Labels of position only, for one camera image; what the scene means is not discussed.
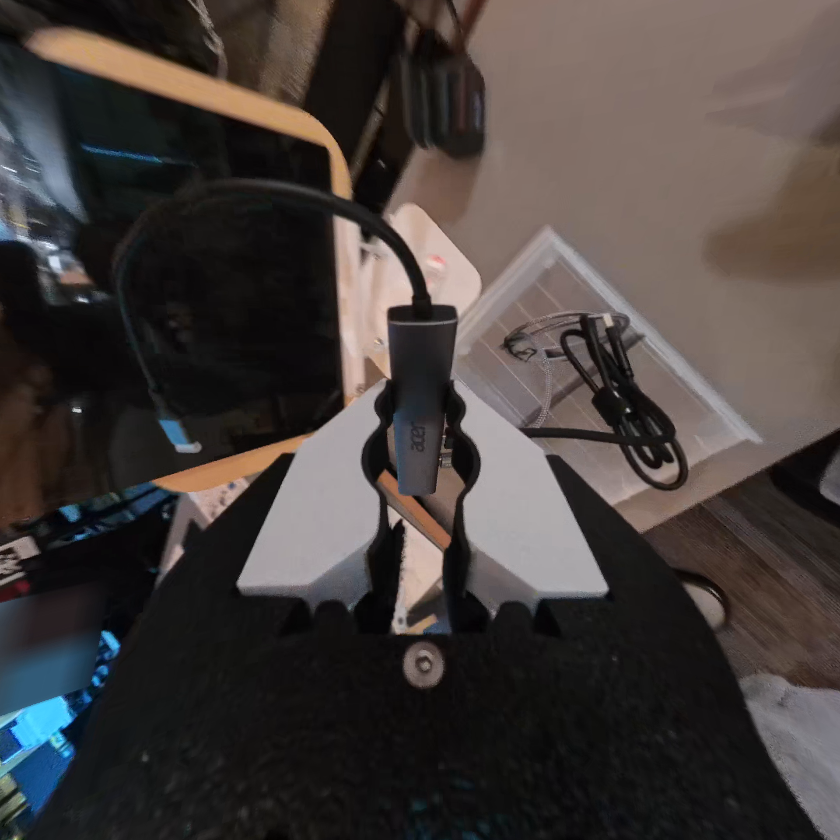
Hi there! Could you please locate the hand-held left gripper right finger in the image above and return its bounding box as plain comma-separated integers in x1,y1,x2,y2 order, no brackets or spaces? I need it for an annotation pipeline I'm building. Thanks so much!
443,382,611,634

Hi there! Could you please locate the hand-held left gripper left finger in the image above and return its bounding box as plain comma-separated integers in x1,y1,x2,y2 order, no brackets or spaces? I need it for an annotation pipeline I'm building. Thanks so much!
236,379,404,618

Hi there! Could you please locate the grey braided usb-c cable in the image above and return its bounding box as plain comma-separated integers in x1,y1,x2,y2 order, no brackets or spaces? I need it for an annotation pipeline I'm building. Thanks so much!
504,314,647,429

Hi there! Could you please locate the grey usb hub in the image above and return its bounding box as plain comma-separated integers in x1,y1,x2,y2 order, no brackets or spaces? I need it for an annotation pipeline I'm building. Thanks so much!
387,305,457,496

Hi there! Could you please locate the clear plastic bin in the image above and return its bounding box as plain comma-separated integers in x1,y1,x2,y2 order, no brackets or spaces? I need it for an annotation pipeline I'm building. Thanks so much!
453,226,765,506

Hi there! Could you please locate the wood-rimmed dark glass panel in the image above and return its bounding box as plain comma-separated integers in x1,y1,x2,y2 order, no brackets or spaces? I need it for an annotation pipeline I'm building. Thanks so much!
0,26,355,526

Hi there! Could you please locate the pale fuzzy cloth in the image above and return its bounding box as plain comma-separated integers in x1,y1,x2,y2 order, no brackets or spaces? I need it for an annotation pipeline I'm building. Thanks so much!
738,672,840,840

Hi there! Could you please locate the black power pack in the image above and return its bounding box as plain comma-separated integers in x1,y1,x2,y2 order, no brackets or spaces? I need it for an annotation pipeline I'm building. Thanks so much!
392,46,488,158

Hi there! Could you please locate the black coiled cable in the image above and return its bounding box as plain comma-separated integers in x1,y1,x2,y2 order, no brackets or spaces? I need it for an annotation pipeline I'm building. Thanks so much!
528,314,690,490

